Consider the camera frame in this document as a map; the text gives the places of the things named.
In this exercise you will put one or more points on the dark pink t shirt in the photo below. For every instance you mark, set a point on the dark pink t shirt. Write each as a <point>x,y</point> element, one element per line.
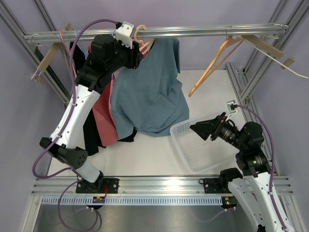
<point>103,118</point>

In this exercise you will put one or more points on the white plastic basket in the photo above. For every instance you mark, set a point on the white plastic basket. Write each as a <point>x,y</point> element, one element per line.
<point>198,155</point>

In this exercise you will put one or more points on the black garment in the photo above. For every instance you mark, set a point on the black garment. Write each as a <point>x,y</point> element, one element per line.
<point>91,137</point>

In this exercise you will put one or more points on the pale flat wooden hanger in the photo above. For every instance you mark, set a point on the pale flat wooden hanger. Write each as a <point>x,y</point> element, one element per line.
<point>270,51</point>

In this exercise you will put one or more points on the light wooden hanger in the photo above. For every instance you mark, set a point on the light wooden hanger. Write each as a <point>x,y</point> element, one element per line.
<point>144,45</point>

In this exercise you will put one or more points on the aluminium hanging rail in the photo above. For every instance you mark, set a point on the aluminium hanging rail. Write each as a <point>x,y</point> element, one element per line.
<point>270,29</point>

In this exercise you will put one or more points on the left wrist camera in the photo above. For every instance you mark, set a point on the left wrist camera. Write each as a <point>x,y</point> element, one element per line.
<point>124,34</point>

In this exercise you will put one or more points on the blue t shirt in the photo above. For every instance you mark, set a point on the blue t shirt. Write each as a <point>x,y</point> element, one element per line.
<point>150,98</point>

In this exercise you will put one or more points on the pink wire hanger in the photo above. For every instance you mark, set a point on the pink wire hanger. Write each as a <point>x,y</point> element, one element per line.
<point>68,52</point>

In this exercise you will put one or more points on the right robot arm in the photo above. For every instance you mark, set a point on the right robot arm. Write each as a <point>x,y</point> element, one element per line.
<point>251,182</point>

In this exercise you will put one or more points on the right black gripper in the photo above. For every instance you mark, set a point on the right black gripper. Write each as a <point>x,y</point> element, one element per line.
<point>204,128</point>

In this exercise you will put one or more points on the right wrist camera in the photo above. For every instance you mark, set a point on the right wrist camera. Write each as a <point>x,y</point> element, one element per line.
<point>232,108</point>

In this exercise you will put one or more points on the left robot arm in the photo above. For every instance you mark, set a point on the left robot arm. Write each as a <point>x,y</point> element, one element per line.
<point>107,55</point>

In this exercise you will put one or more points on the white cable duct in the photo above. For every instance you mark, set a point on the white cable duct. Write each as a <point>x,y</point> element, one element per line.
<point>142,200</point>

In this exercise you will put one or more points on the front aluminium rail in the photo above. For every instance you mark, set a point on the front aluminium rail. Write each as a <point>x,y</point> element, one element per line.
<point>130,186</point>

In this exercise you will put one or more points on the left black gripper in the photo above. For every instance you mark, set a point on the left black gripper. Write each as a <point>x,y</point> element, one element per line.
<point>134,56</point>

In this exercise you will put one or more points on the left pale wooden hanger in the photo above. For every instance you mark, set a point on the left pale wooden hanger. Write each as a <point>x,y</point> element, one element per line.
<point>46,61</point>

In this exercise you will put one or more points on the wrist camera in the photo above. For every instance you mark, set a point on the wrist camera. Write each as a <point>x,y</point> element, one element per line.
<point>124,34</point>
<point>232,108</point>

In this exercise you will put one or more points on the orange wooden hanger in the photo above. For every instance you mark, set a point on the orange wooden hanger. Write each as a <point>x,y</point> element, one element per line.
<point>214,64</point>

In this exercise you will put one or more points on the blue wire hanger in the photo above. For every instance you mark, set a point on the blue wire hanger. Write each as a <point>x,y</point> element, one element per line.
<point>78,44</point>

